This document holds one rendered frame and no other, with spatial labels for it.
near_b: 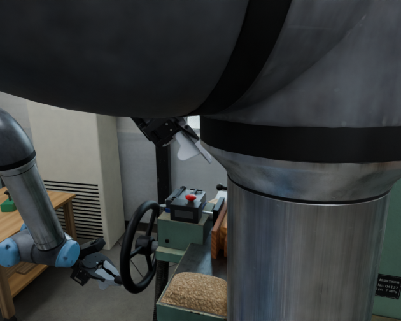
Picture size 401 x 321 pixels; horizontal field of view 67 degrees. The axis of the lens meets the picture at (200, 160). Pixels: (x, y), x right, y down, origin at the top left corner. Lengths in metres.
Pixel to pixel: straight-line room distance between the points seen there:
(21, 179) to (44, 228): 0.15
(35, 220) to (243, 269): 0.74
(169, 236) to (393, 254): 0.54
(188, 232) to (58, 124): 1.63
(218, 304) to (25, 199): 0.50
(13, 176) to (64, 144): 1.54
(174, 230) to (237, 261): 0.69
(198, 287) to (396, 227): 0.44
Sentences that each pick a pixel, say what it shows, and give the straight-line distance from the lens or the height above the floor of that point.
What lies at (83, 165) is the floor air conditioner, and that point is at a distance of 2.29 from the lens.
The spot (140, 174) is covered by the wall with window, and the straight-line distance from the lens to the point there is 2.45.
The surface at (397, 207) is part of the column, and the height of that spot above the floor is 1.08.
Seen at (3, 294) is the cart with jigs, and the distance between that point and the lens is 1.99.
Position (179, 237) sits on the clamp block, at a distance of 0.86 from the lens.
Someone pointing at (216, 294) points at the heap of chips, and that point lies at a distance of 0.67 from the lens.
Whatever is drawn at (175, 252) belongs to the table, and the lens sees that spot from 0.88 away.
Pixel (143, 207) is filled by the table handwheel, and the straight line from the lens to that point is 0.95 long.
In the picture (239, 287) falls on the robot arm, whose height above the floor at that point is 1.25.
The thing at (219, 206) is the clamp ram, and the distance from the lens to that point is 0.84.
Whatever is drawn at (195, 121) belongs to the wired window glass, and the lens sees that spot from 2.28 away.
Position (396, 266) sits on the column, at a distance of 0.82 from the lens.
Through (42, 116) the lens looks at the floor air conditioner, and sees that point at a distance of 2.37.
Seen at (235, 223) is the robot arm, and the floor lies 1.29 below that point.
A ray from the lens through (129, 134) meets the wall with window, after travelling 2.39.
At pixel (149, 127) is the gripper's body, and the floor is 1.25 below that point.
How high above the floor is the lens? 1.37
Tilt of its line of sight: 18 degrees down
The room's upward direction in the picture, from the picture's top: straight up
